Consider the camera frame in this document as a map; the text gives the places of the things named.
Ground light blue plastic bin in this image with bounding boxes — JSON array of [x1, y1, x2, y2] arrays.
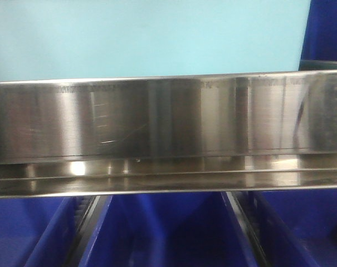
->
[[0, 1, 310, 81]]

